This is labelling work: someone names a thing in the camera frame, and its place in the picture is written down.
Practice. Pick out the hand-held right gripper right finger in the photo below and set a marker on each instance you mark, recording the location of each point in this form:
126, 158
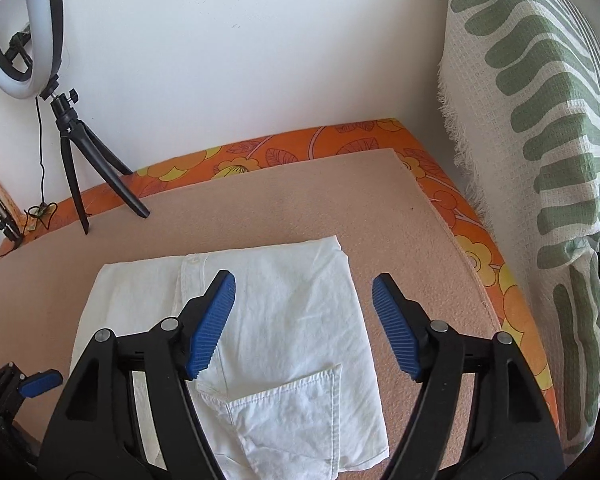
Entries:
395, 325

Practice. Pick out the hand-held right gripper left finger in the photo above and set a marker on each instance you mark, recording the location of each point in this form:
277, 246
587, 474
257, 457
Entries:
212, 320

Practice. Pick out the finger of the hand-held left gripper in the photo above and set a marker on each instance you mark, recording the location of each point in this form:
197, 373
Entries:
37, 386

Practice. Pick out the white shirt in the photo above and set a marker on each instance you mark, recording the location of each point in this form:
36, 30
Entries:
290, 300

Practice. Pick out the beige mat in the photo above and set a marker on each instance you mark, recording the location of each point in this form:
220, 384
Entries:
305, 200

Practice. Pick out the folded metal tripod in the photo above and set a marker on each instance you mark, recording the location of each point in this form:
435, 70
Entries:
5, 225

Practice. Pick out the orange floral tablecloth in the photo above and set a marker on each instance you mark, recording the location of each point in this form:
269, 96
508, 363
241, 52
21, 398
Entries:
280, 152

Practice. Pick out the black tabletop tripod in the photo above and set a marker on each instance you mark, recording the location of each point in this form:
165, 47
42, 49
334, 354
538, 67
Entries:
72, 135

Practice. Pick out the green patterned white blanket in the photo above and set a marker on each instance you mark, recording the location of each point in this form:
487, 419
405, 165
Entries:
530, 110

